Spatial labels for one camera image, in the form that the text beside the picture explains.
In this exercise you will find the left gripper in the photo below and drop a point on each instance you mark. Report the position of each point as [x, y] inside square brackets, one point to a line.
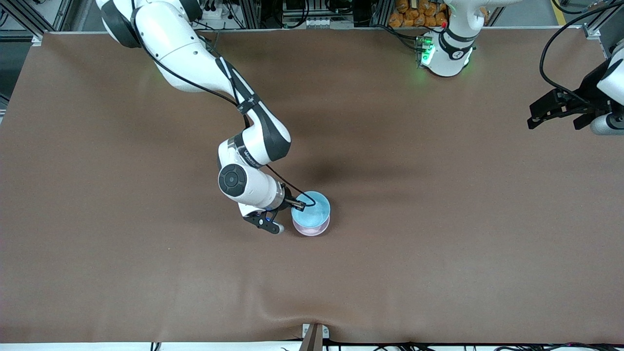
[583, 95]

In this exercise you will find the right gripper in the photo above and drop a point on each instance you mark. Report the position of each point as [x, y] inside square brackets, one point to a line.
[288, 200]

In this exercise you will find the light blue bowl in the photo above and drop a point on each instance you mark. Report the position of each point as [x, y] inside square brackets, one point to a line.
[316, 210]

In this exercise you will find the pink bowl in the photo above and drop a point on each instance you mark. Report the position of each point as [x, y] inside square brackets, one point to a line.
[312, 231]

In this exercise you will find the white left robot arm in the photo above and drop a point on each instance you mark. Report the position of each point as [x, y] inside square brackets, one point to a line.
[451, 53]

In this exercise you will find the brown table mat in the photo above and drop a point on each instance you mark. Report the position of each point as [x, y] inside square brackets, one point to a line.
[390, 268]

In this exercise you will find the bag of orange items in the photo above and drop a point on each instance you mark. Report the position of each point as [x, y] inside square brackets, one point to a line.
[414, 17]

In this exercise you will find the white power strip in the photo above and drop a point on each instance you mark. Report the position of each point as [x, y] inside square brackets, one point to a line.
[312, 22]

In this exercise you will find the power strip with black plugs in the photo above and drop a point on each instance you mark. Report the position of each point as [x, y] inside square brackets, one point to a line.
[214, 13]

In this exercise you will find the aluminium frame profile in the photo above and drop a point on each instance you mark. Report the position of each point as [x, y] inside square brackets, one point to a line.
[597, 31]
[29, 22]

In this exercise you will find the metal clamp bracket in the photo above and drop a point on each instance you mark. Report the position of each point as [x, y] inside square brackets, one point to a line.
[324, 331]

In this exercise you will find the brown camera post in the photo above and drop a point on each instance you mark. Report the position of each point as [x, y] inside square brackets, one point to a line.
[312, 341]

